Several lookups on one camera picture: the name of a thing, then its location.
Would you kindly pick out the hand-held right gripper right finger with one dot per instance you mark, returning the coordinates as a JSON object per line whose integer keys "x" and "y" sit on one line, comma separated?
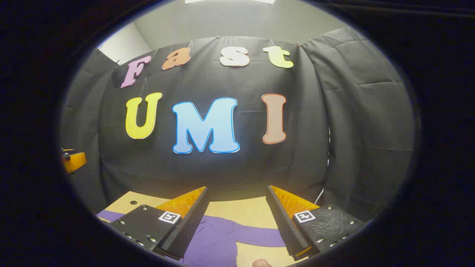
{"x": 284, "y": 222}

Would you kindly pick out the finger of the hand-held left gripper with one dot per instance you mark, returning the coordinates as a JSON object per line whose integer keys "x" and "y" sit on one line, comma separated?
{"x": 74, "y": 161}

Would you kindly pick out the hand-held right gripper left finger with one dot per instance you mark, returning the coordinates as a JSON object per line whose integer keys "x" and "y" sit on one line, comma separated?
{"x": 191, "y": 218}

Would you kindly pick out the purple button shirt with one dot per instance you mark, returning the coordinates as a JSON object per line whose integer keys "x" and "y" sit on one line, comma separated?
{"x": 219, "y": 237}

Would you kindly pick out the black backdrop cloth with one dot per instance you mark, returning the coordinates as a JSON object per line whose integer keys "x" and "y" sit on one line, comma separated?
{"x": 241, "y": 174}

